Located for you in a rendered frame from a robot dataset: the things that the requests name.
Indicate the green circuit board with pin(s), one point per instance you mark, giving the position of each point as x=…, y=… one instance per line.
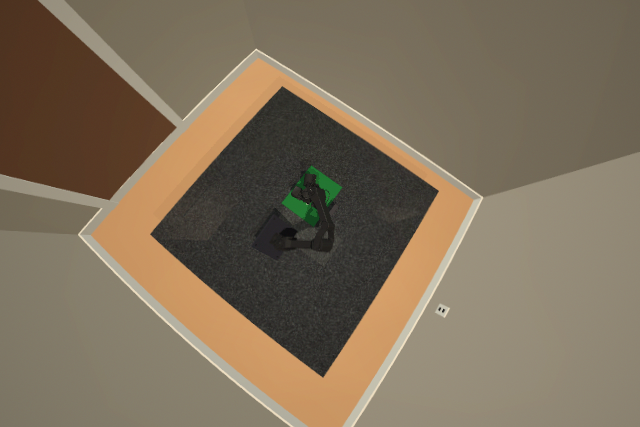
x=304, y=210

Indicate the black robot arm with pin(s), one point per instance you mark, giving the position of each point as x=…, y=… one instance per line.
x=312, y=192

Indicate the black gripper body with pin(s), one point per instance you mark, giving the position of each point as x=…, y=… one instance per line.
x=297, y=192

